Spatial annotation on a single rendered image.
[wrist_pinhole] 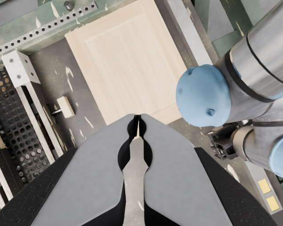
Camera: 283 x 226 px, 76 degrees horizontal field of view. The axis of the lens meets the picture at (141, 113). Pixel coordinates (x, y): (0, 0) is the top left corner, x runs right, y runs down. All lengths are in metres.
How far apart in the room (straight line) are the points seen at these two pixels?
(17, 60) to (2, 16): 1.01
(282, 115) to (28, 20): 0.83
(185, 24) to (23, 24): 0.61
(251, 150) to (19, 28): 0.84
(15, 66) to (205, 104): 0.71
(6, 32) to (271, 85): 0.86
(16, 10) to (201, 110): 1.66
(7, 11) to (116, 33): 1.14
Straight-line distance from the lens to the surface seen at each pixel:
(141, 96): 0.71
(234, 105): 0.22
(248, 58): 0.20
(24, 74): 0.79
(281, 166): 0.33
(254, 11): 0.87
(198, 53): 0.75
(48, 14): 0.85
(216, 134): 0.53
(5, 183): 0.85
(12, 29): 0.89
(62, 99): 0.76
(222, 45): 0.87
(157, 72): 0.72
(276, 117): 0.34
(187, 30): 0.77
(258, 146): 0.36
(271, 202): 0.89
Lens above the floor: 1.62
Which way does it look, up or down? 33 degrees down
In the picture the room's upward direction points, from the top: 155 degrees clockwise
